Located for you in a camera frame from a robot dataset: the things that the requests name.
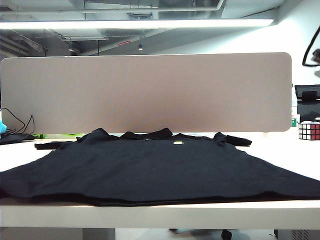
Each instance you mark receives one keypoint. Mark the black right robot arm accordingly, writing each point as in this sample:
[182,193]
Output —
[316,55]

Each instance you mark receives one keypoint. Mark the black mesh chair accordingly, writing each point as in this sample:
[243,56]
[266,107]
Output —
[310,112]

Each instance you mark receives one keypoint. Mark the beige desk divider panel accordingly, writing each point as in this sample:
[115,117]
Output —
[150,92]

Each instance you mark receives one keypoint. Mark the white ceiling pipe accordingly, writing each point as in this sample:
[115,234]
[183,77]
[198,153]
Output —
[150,10]

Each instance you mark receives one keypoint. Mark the white bottle green label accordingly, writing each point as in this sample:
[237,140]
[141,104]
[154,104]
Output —
[294,121]

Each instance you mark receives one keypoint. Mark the red ceiling sign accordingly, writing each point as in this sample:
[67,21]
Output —
[124,43]

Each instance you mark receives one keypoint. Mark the dark vented computer case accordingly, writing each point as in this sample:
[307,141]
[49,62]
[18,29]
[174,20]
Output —
[292,235]

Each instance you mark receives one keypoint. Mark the black office chair base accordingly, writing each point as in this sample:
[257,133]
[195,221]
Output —
[226,234]

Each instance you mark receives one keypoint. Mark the long ceiling light strip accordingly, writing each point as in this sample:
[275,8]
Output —
[135,24]

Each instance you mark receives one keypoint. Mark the black polo shirt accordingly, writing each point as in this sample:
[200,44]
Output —
[155,170]

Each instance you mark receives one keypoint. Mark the black ceiling spot lamp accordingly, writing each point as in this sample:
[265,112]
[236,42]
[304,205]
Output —
[140,47]
[71,47]

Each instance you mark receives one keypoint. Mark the light blue object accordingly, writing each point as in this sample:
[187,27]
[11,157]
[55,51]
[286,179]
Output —
[2,126]

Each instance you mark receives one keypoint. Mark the Rubik's cube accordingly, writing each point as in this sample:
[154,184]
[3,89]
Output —
[310,131]

